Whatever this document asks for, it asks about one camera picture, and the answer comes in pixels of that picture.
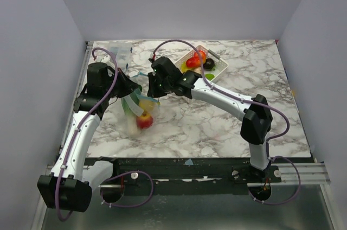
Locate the green toy leek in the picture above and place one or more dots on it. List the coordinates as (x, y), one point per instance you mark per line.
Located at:
(130, 107)

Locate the yellow toy lemon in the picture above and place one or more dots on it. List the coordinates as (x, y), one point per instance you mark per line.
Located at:
(147, 105)

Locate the red orange toy mango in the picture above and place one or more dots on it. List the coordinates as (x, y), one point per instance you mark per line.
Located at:
(196, 60)

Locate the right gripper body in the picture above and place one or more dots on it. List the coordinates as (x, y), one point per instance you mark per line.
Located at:
(153, 89)

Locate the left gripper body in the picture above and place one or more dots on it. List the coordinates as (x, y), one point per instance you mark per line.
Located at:
(113, 91)

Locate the white perforated plastic basket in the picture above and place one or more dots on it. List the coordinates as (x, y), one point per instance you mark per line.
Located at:
(220, 64)

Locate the black metal base rail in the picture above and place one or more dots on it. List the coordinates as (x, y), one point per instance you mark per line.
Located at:
(185, 176)

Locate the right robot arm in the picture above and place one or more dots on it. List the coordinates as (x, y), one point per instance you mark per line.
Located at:
(254, 113)

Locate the clear zip top bag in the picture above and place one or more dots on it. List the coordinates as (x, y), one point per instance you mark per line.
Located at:
(140, 78)

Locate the green toy starfruit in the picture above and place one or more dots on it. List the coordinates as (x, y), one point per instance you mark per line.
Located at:
(209, 76)

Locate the beige toy mushroom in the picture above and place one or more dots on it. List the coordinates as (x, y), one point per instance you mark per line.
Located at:
(198, 70)

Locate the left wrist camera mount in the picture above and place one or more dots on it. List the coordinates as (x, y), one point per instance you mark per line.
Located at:
(106, 59)

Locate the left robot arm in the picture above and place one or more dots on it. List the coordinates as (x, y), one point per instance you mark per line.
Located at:
(69, 186)

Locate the dark purple toy eggplant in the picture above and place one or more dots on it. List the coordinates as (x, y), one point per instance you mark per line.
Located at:
(209, 64)

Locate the clear plastic parts box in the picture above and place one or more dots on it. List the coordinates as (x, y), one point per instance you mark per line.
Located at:
(122, 51)

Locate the red toy apple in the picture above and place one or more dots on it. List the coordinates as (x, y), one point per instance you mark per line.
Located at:
(144, 121)

